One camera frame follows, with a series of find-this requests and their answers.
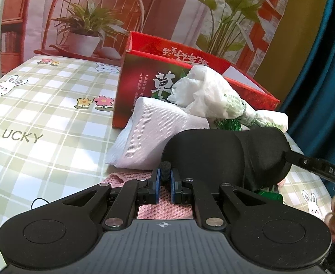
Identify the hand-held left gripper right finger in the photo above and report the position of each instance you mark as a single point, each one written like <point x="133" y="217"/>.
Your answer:
<point x="173" y="187"/>

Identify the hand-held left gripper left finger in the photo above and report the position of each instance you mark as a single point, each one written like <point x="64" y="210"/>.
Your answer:
<point x="156" y="187"/>

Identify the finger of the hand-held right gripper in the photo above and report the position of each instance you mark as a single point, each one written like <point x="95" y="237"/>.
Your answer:
<point x="303" y="161"/>

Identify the black eye mask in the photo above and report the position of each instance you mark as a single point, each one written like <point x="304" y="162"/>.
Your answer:
<point x="213" y="154"/>

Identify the white green printed plastic bag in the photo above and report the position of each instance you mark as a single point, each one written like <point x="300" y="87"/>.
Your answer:
<point x="207" y="91"/>

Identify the red cardboard box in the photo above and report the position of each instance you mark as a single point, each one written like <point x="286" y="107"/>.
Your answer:
<point x="138" y="80"/>

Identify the pink knitted cloth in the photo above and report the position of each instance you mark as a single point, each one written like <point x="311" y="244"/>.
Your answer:
<point x="161" y="211"/>

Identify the green shiny bag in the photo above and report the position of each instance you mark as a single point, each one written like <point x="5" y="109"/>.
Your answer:
<point x="270" y="197"/>

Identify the white ribbed cloth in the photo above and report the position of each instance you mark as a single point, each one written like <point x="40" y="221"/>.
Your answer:
<point x="150" y="125"/>

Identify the teal curtain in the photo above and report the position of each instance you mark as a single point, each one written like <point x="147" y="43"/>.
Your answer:
<point x="327" y="77"/>

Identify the green checked tablecloth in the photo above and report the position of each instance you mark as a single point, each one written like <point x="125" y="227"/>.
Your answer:
<point x="56" y="120"/>

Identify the printed backdrop cloth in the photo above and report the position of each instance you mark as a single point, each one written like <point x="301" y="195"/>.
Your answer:
<point x="170" y="11"/>

